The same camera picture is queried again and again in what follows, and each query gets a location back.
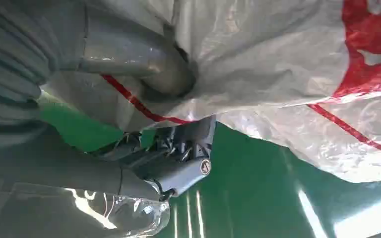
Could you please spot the ribbed grey right arm sleeve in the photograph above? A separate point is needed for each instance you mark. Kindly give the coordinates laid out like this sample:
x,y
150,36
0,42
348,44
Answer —
x,y
9,65

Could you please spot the clear plastic wrapped parcel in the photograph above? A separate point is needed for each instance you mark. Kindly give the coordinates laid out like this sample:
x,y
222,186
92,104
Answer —
x,y
62,213

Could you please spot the green plastic crate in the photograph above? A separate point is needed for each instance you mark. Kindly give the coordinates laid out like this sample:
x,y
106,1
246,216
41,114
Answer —
x,y
253,184

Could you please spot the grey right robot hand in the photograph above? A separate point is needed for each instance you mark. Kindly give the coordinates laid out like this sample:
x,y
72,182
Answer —
x,y
138,49

